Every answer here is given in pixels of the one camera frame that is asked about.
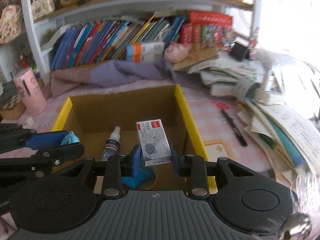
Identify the white bookshelf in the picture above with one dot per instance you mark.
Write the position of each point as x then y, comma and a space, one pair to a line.
35, 30

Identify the black phone stand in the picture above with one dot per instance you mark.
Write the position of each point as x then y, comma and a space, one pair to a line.
239, 52

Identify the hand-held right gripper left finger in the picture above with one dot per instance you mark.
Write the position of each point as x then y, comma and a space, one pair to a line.
136, 156

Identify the cream quilted handbag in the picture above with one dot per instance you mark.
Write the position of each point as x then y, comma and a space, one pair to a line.
42, 5

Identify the pink checked tablecloth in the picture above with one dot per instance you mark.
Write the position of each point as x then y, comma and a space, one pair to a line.
207, 120

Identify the black pen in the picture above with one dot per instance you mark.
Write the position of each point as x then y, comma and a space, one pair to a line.
235, 128

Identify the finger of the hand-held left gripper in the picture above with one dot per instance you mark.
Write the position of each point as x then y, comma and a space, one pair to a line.
62, 153
47, 138

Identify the pink pig toy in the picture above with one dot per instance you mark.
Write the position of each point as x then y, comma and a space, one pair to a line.
177, 52

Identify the blue plastic cover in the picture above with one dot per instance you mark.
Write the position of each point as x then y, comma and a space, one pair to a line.
138, 178

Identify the red boxed dictionary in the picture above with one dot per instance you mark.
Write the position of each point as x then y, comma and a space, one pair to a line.
210, 18

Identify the light blue correction tape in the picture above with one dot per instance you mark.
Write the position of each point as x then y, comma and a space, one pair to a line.
71, 138

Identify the white charger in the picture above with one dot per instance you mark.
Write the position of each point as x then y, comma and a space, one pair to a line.
28, 122

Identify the small white charger box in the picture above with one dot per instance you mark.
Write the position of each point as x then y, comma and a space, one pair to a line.
152, 142

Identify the small spray bottle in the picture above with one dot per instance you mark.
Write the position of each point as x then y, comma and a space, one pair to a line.
111, 147

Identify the yellow cardboard box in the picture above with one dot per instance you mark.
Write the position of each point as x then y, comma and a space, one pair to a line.
120, 110

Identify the grey cloth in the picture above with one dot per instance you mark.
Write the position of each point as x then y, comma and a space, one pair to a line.
6, 90

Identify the row of red-spined books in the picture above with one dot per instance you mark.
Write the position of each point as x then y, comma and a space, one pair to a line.
205, 36

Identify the pink cylindrical holder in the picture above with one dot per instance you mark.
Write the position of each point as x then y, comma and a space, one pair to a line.
31, 92

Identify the brown cardboard sheet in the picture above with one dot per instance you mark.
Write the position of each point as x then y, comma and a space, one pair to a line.
197, 57

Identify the pink and purple cloth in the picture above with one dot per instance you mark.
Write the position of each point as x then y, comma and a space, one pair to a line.
120, 72

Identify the shiny metal knob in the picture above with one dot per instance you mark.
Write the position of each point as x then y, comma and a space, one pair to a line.
295, 227

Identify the row of leaning books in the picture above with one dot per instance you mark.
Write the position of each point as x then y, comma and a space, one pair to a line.
112, 40

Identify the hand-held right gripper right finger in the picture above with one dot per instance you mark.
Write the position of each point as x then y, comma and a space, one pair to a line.
175, 158

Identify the pen holder with pens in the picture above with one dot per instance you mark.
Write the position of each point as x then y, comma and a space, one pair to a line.
27, 63

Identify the wooden chessboard box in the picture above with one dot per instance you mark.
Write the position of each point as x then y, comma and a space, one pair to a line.
11, 107

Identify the orange and white small box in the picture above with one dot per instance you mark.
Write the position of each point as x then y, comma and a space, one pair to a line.
145, 48
146, 57

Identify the pile of books and papers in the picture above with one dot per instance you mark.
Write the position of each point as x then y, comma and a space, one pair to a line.
270, 110

